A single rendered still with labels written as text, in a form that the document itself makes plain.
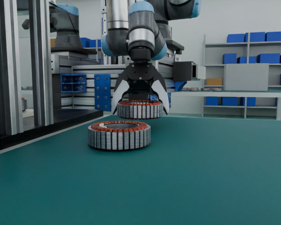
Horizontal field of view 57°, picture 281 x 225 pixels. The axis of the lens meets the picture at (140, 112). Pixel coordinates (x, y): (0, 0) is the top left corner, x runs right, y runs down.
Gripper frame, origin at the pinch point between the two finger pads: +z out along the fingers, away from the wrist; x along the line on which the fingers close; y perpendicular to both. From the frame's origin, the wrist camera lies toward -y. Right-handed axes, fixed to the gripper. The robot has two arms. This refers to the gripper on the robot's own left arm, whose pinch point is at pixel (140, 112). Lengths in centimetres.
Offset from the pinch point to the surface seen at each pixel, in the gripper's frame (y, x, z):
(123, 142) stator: -17.1, 2.3, 12.6
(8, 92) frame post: -18.3, 22.5, 4.2
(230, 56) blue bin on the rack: 463, -204, -345
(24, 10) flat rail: -16.6, 24.1, -16.2
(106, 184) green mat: -28.2, 2.9, 20.8
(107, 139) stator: -17.9, 4.8, 12.4
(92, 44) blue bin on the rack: 513, 144, -418
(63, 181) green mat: -27.5, 8.1, 20.4
